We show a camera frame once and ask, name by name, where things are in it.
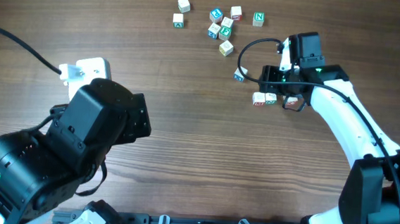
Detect blue letter P block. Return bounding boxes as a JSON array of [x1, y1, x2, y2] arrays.
[[209, 8, 224, 23]]

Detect black cable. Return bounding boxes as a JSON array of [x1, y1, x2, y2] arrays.
[[225, 36, 400, 224], [0, 24, 66, 76]]

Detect block with red M side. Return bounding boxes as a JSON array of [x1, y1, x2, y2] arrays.
[[252, 92, 265, 106]]

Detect left black cable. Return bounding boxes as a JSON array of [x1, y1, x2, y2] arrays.
[[0, 24, 66, 76]]

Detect white block green N side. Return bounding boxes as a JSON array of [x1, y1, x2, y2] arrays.
[[265, 93, 277, 105]]

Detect block with blue X side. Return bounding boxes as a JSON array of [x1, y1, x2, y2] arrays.
[[233, 67, 248, 82]]

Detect plain white wooden block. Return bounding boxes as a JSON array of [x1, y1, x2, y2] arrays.
[[177, 0, 191, 13]]

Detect green letter F block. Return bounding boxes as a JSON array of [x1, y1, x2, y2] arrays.
[[218, 26, 232, 41]]

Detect right black cable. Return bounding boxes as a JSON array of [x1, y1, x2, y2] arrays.
[[225, 36, 400, 224]]

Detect block with green letter side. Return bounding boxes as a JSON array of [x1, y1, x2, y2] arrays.
[[173, 13, 185, 28]]

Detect yellow bordered block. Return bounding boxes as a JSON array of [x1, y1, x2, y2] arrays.
[[218, 40, 234, 56]]

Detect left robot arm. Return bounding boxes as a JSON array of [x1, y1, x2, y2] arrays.
[[0, 78, 151, 224]]

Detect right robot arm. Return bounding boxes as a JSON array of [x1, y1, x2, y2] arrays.
[[258, 32, 400, 224]]

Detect white block red picture side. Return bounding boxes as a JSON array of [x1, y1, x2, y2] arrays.
[[283, 96, 299, 109]]

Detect green letter N block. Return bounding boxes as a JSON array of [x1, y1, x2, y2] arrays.
[[252, 11, 265, 27]]

